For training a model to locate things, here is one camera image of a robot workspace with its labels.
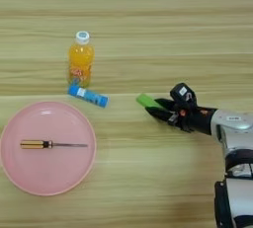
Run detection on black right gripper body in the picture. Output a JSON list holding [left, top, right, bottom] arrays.
[[167, 101, 218, 137]]

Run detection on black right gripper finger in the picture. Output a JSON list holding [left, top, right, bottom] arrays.
[[144, 106, 175, 125], [153, 98, 180, 112]]

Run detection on green rectangular block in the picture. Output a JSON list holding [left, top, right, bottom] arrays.
[[135, 93, 165, 111]]

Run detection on blue glue stick tube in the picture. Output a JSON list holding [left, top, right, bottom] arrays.
[[67, 84, 110, 109]]

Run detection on orange juice bottle white cap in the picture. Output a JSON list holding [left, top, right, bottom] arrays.
[[67, 31, 96, 89]]

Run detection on small black box white label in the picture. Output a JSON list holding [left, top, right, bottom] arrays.
[[169, 82, 198, 109]]

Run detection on pink round plate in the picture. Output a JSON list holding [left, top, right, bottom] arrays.
[[0, 101, 98, 196]]

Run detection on yellow handled screwdriver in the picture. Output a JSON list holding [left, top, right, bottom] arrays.
[[20, 139, 89, 150]]

